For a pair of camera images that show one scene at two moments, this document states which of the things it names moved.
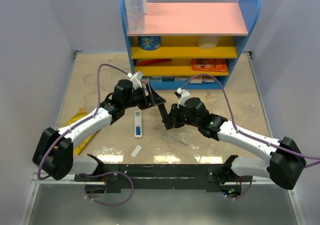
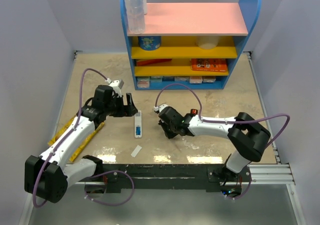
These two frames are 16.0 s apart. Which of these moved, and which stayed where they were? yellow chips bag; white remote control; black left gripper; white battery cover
Moved: black left gripper
Stayed: white remote control; white battery cover; yellow chips bag
